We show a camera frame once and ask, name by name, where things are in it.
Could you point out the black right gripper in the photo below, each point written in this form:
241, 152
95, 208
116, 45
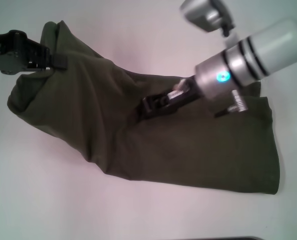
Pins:
170, 100

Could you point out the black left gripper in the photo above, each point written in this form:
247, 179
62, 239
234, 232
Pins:
9, 52

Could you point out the dark green printed T-shirt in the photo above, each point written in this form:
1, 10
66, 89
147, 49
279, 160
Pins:
150, 125

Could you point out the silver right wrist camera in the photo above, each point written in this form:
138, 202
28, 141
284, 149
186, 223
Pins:
205, 15

